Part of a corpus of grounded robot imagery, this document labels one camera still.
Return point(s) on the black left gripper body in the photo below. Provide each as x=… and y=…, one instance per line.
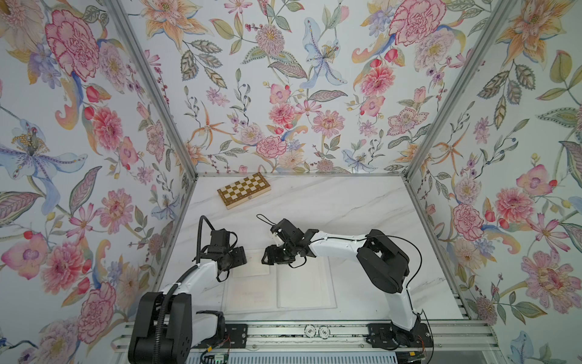
x=234, y=257

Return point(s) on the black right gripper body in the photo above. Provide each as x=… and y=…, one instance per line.
x=283, y=255

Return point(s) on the white photo album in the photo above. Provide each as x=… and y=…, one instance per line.
x=307, y=287

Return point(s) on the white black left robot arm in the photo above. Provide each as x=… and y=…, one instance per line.
x=168, y=325

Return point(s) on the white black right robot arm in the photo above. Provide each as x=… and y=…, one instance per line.
x=385, y=264

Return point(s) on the wooden folding chess board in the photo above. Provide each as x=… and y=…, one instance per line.
x=244, y=190

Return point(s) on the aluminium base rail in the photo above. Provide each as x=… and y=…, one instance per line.
x=445, y=341

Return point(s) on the aluminium corner post right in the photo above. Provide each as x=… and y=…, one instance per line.
x=484, y=42

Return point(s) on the aluminium corner post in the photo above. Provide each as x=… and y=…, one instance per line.
x=123, y=26
x=484, y=42

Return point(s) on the aluminium corner post left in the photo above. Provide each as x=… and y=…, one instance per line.
x=123, y=26

